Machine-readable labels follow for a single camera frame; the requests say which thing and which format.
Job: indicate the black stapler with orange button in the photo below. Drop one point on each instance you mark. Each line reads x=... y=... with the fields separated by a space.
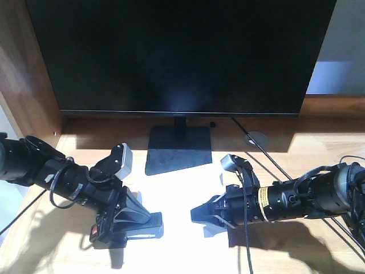
x=134 y=219

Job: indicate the black monitor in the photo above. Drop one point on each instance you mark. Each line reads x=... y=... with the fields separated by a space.
x=180 y=59

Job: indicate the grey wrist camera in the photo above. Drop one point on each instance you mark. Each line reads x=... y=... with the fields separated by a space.
x=125 y=162
x=229 y=162

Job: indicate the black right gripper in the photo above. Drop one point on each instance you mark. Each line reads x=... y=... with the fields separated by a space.
x=249 y=204

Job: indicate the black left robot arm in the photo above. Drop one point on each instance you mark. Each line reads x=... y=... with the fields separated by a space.
x=31 y=161

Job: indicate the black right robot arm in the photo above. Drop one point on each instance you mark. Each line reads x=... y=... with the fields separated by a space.
x=326 y=191

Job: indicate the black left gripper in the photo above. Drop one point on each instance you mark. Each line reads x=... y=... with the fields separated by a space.
x=95 y=188

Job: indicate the grey desk cable grommet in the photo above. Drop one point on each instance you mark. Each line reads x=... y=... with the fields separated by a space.
x=256 y=137

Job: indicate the white paper sheet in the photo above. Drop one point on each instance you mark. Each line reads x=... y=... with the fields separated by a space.
x=183 y=248

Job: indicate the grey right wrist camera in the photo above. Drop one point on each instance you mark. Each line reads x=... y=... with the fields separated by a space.
x=229 y=162

